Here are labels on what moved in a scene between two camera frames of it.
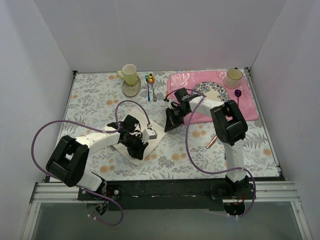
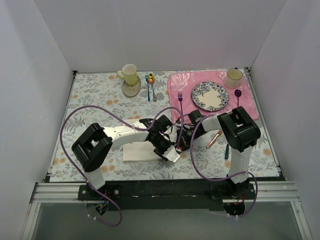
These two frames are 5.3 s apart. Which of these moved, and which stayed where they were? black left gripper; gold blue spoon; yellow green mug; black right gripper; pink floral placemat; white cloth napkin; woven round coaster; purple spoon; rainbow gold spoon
Moved: black left gripper; white cloth napkin; black right gripper
Stayed: gold blue spoon; rainbow gold spoon; pink floral placemat; yellow green mug; woven round coaster; purple spoon
